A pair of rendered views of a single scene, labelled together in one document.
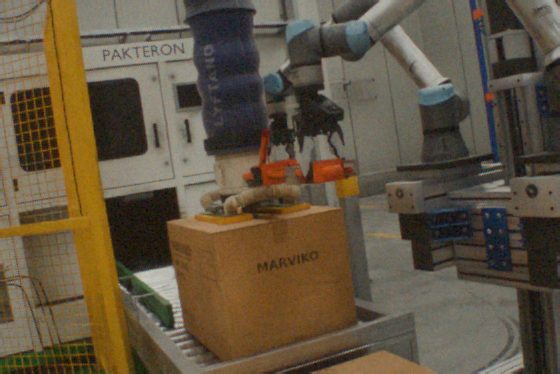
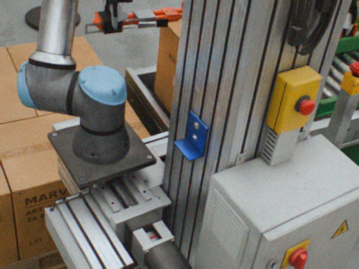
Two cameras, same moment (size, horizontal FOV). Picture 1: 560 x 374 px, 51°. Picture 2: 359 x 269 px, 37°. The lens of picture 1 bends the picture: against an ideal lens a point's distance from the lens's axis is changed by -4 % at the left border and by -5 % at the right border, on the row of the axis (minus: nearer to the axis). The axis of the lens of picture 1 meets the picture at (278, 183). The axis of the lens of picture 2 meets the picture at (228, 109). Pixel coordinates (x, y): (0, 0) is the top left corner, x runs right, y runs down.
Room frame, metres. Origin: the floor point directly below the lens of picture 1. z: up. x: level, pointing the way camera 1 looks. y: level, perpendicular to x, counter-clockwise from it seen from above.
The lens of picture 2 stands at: (1.48, -1.87, 2.03)
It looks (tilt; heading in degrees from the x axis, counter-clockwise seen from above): 36 degrees down; 75
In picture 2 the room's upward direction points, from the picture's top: 11 degrees clockwise
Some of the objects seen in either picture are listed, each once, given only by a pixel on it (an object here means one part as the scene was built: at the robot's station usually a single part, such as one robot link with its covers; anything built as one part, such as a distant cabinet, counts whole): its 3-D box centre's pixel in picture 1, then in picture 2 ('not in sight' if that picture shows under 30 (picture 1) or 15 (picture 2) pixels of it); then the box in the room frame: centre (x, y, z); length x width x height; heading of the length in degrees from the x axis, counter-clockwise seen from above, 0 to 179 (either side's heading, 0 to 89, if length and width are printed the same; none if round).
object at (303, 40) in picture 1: (304, 45); not in sight; (1.46, -0.11, 1.38); 0.09 x 0.08 x 0.11; 76
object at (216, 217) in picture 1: (220, 212); not in sight; (1.97, 0.20, 0.97); 0.34 x 0.10 x 0.05; 21
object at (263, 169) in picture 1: (270, 174); not in sight; (1.77, 0.02, 1.08); 0.10 x 0.08 x 0.06; 111
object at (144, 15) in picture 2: (301, 174); (144, 19); (1.57, -0.06, 1.07); 0.07 x 0.07 x 0.04; 21
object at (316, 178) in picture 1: (321, 171); (109, 20); (1.44, -0.10, 1.08); 0.08 x 0.07 x 0.05; 21
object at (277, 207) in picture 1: (275, 202); not in sight; (2.04, 0.02, 0.97); 0.34 x 0.10 x 0.05; 21
